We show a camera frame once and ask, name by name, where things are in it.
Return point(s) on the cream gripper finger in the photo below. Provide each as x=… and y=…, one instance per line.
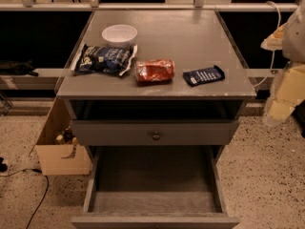
x=287, y=92
x=274, y=41

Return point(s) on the crushed red coke can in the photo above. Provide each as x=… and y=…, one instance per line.
x=154, y=70

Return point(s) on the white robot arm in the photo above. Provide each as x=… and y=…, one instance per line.
x=293, y=42

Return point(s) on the grey wooden drawer cabinet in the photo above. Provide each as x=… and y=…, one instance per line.
x=193, y=40

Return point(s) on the round brass drawer knob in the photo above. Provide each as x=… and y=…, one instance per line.
x=156, y=135

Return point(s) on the open grey lower drawer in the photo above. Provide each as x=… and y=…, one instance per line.
x=154, y=188

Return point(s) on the closed grey upper drawer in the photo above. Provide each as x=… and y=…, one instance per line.
x=140, y=133

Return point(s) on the dark blue snack bar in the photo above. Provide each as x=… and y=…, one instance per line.
x=204, y=76

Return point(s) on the white bowl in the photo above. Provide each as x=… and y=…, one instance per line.
x=119, y=36

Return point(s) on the blue white chip bag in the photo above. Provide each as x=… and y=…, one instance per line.
x=108, y=60

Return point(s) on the cardboard box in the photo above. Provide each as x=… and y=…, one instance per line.
x=58, y=150

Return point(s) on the black object on left shelf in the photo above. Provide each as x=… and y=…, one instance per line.
x=17, y=68

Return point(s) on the metal rail frame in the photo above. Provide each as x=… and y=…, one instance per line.
x=221, y=5

